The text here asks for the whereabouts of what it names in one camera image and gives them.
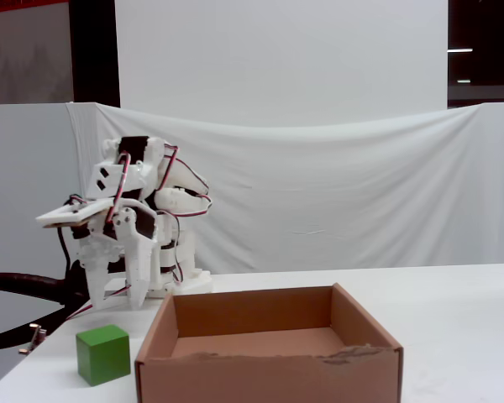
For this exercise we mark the dark glass window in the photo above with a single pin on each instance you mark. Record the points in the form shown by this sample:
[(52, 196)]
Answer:
[(487, 25)]

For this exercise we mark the brown cardboard box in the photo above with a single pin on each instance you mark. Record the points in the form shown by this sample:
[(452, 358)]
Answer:
[(260, 378)]

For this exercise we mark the metal table clamp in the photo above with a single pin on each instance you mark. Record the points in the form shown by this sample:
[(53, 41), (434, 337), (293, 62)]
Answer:
[(35, 336)]

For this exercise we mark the white backdrop board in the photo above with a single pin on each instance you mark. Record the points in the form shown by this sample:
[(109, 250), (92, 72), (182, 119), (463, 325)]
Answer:
[(277, 50)]

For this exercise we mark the green cube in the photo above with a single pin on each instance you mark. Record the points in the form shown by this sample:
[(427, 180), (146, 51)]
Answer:
[(103, 357)]

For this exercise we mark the grey partition panel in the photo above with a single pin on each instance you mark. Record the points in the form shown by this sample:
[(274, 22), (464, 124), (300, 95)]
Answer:
[(25, 176)]

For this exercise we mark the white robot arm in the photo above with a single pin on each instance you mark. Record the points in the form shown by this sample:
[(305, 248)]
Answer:
[(180, 181)]

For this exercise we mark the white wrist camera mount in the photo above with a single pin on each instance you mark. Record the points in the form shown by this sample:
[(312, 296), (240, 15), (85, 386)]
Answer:
[(93, 208)]

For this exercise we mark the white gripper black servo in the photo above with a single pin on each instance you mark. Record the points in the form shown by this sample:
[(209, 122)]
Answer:
[(135, 248)]

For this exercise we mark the white cloth backdrop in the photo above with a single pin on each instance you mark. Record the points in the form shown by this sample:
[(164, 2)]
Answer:
[(319, 189)]

